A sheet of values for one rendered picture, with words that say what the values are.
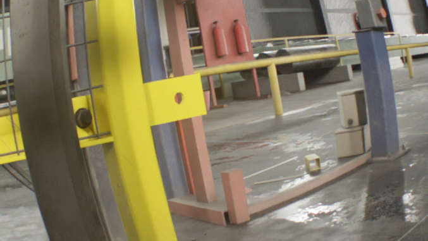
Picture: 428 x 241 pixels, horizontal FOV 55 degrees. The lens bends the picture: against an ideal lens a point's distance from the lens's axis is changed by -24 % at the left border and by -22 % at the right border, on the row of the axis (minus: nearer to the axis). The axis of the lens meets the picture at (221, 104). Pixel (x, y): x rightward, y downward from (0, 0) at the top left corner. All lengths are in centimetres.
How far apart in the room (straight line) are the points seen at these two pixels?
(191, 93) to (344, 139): 161
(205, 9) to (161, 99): 738
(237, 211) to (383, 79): 83
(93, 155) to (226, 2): 706
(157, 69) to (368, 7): 86
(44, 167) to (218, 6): 784
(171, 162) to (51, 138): 148
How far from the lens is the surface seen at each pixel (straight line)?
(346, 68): 983
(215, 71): 452
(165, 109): 62
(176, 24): 161
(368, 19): 194
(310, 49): 937
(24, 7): 35
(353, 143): 220
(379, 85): 194
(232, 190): 147
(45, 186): 35
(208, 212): 156
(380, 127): 197
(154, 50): 181
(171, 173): 182
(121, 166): 54
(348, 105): 221
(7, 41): 662
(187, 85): 64
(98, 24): 54
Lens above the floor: 43
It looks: 3 degrees down
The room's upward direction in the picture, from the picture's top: 10 degrees counter-clockwise
